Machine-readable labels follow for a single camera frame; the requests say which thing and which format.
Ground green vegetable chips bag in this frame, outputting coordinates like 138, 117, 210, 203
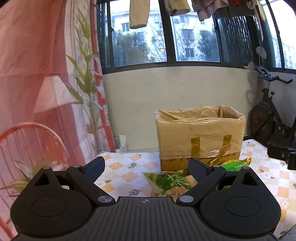
143, 170, 198, 200

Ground black exercise bike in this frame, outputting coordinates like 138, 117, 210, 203
248, 64, 296, 171

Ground pink bamboo print curtain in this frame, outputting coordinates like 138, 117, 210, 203
1, 1, 115, 240

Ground green corn chips bag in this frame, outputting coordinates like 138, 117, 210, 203
220, 157, 251, 172

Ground plastic-lined cardboard box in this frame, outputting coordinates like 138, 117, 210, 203
154, 105, 246, 171

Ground small white box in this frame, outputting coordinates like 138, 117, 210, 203
114, 135, 127, 153

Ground beige hanging towel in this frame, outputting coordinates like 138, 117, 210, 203
129, 0, 150, 29

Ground floral checkered tablecloth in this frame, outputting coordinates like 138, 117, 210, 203
93, 138, 296, 239

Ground hanging clothes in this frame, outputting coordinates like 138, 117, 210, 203
164, 0, 266, 22

